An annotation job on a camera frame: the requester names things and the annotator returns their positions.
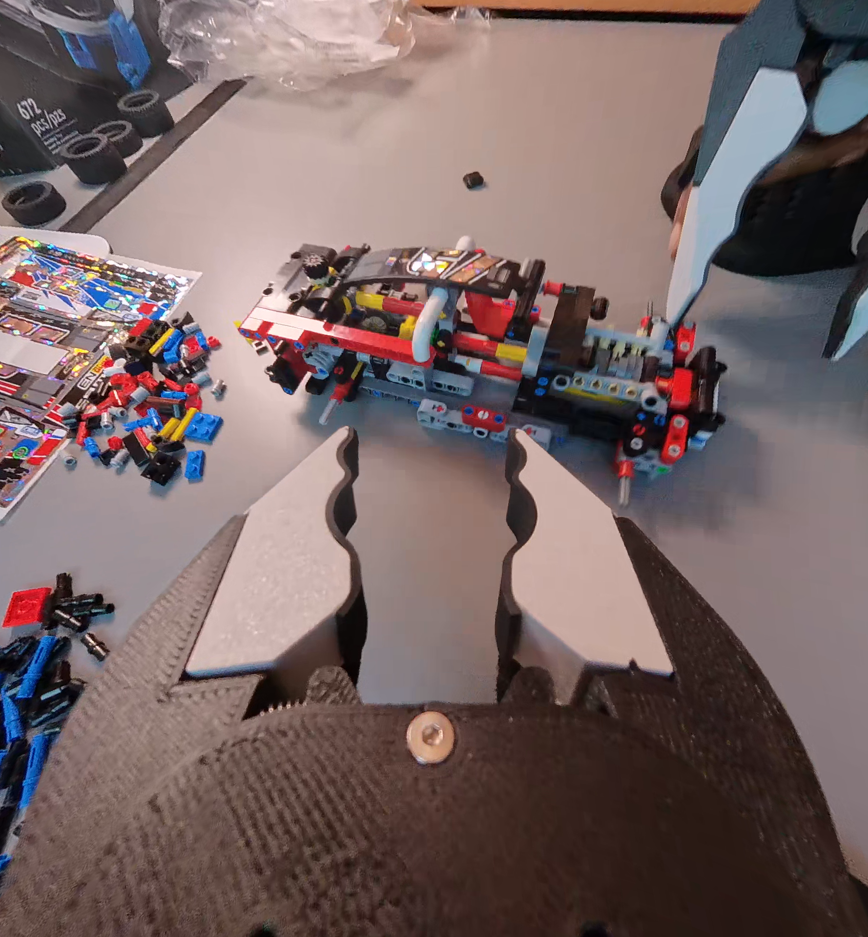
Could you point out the lego set box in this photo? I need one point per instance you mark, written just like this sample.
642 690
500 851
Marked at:
38 73

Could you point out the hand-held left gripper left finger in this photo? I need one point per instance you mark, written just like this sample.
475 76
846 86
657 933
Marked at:
273 585

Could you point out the lego car chassis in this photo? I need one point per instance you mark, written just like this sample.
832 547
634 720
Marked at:
492 315

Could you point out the person's right hand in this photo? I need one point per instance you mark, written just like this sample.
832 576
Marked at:
829 172

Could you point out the crumpled clear plastic bags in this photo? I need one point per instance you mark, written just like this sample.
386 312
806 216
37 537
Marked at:
295 36

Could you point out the white desk stand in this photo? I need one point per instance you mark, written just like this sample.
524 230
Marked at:
38 236

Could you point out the pile of black blue pins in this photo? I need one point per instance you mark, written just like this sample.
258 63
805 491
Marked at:
31 673

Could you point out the holographic sticker sheet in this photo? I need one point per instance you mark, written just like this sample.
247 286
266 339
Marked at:
38 351

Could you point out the pile of mixed lego pieces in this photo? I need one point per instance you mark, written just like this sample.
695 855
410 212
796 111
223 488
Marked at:
156 410

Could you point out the small black lego piece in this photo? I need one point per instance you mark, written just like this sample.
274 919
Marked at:
473 180

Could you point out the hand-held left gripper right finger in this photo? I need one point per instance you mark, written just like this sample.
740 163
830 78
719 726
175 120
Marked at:
588 585

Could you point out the black lego tyre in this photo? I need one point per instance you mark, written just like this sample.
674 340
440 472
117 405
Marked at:
120 137
91 157
33 203
145 111

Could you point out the red flat lego piece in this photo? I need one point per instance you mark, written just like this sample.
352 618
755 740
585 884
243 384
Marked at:
27 607

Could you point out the black chair armrest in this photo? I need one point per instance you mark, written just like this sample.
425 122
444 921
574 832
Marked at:
771 256

